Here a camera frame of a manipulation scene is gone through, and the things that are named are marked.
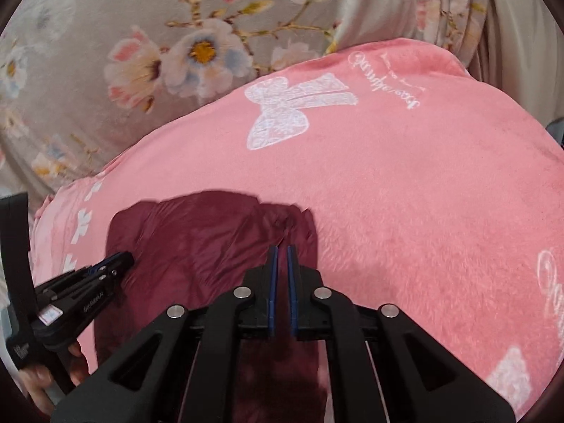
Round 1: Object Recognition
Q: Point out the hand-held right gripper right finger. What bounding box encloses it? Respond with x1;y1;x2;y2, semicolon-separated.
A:
287;244;516;423

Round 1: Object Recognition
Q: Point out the pink blanket with white bows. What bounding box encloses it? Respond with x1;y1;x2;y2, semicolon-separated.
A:
29;37;564;423

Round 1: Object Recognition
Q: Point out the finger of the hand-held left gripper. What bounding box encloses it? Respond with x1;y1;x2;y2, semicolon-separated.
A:
57;266;132;304
37;252;135;298

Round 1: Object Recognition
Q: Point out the grey floral bed sheet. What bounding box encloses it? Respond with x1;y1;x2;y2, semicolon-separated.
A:
0;0;564;206

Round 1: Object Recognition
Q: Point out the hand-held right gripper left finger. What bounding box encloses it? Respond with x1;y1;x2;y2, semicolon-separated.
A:
50;244;279;423

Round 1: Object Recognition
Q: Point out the person's left hand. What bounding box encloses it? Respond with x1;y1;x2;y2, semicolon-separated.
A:
18;343;93;417

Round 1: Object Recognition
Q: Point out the maroon quilted jacket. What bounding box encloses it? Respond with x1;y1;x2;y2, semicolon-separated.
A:
94;189;331;423

